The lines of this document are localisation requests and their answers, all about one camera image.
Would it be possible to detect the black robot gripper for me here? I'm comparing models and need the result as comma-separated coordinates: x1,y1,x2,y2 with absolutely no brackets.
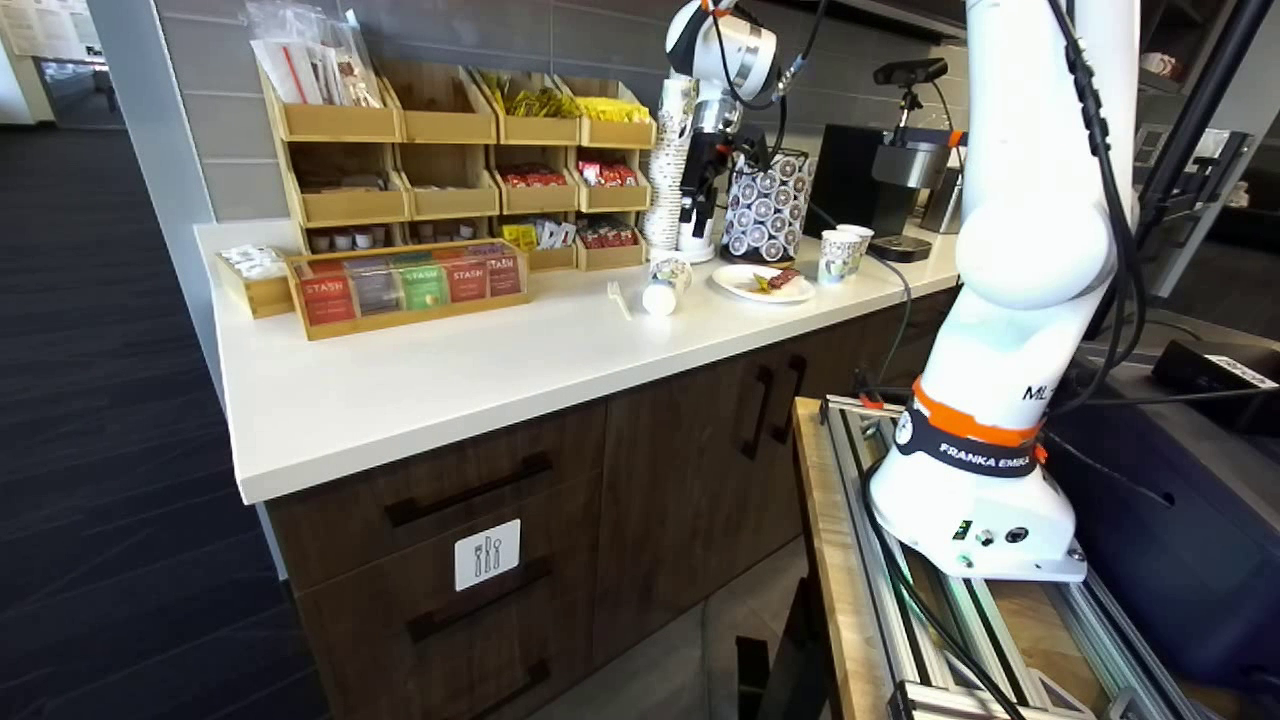
680,99,742,260

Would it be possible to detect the patterned paper coffee cup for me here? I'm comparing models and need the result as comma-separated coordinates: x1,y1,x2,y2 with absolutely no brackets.
641,250,701,320

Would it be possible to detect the red jam cup pile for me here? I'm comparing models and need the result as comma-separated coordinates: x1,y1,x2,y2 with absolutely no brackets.
578,224,644,255

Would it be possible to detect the upright white paper cup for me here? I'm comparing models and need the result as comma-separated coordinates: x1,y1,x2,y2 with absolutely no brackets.
835,220,879,270
818,229,860,290

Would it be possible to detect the black coffee machine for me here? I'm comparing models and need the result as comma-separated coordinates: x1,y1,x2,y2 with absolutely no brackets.
867,56,963,266

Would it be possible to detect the dark wood counter cabinet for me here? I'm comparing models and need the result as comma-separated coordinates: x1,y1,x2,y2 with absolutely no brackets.
256,283,970,720

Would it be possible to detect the stack of patterned paper cups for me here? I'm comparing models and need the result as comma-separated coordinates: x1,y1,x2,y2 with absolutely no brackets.
644,71,701,260

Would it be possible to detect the white paper plate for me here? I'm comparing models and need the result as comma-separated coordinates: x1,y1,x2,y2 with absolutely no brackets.
707,260,822,309

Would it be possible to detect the large red packet pile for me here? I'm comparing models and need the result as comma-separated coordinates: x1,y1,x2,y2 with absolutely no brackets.
578,155,644,192

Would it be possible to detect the white plastic stirrer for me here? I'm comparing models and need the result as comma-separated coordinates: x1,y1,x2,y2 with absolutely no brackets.
606,277,648,322

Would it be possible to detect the black box appliance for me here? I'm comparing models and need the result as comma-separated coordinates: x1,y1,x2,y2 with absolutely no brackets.
806,118,888,243

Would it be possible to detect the bright yellow packet pile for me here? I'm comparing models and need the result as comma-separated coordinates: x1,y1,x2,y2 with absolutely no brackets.
573,90,660,127

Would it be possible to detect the white sachet pile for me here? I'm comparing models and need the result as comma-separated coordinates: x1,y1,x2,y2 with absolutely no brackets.
531,214,579,255

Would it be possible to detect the small red packet pile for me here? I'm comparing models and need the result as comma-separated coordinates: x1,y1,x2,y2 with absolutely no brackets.
496,165,573,192

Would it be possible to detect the dark yellow packet pile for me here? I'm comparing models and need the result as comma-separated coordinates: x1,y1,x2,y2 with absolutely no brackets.
475,69,579,123

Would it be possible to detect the bamboo tiered organizer rack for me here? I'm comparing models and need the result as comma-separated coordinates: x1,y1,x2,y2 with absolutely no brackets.
256,60,660,277

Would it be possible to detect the bamboo tea box clear lid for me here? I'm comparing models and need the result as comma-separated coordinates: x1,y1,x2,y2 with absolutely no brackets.
286,239,538,345

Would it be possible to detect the white cabinet label sticker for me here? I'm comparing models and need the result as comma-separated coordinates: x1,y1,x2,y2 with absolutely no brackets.
451,514,530,594

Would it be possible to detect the clear wrapped stirrer bundle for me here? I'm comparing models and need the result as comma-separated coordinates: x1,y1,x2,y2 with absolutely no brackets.
246,0,389,110

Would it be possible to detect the small bamboo sachet box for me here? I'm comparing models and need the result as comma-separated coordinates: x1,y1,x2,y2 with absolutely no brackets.
214,239,302,322

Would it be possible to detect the black metal pole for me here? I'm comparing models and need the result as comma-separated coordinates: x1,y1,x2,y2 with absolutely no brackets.
1135,0,1280,301

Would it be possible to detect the dark blue cushioned seat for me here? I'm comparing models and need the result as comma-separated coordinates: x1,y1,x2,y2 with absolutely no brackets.
1048,336,1280,699

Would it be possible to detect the black vertical door handle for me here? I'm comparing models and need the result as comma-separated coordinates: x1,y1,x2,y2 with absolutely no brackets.
770,351,813,449
735,364,779,462

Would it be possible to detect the black counter power cable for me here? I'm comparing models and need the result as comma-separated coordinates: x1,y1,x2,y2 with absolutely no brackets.
851,243,928,406

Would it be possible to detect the long black drawer handle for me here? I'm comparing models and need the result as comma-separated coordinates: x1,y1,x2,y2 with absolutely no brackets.
381,449,557,533
463,655,557,720
403,555,551,646

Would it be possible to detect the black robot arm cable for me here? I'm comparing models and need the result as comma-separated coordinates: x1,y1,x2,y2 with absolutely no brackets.
1040,0,1153,416

